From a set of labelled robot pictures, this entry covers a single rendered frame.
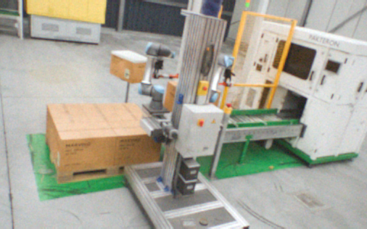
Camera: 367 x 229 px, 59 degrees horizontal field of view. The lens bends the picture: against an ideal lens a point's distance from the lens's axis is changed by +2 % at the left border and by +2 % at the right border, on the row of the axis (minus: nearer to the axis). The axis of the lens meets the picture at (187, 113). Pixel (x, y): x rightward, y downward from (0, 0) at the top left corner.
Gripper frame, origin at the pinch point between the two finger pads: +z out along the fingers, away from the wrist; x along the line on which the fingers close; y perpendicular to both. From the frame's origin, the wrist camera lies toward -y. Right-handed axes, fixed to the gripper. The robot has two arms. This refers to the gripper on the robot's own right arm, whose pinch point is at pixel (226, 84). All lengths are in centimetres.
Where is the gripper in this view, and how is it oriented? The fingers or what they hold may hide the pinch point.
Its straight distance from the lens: 411.8
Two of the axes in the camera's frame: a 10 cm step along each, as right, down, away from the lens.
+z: -1.8, 9.2, 3.5
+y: -8.4, 0.4, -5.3
